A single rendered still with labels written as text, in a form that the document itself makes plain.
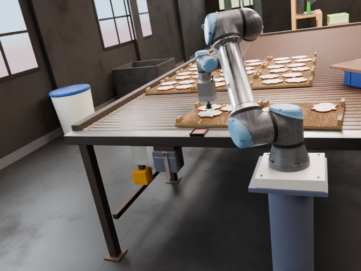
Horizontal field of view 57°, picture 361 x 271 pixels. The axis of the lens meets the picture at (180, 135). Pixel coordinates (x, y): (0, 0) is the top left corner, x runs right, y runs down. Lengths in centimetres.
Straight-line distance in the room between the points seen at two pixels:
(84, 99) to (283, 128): 386
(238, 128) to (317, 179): 31
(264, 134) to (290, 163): 15
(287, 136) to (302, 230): 39
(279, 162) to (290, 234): 30
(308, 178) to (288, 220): 22
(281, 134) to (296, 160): 12
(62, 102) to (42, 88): 52
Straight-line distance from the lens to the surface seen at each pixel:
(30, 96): 505
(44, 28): 529
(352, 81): 227
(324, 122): 164
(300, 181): 122
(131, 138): 183
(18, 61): 496
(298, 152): 126
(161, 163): 178
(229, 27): 130
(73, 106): 477
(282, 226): 139
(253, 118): 118
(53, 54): 532
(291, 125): 122
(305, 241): 145
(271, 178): 123
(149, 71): 594
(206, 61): 166
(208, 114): 186
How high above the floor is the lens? 151
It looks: 21 degrees down
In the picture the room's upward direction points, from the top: 9 degrees counter-clockwise
